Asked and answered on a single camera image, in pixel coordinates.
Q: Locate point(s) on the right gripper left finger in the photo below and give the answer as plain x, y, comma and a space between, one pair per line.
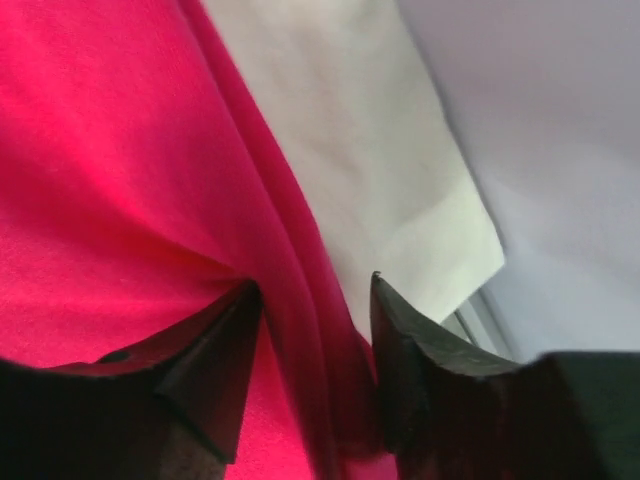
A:
168, 407

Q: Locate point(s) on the folded white t shirt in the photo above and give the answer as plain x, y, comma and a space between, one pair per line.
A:
352, 106

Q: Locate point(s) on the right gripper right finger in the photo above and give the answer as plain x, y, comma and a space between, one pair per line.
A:
451, 410

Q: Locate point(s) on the pink t shirt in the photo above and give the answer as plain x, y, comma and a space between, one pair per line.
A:
139, 183

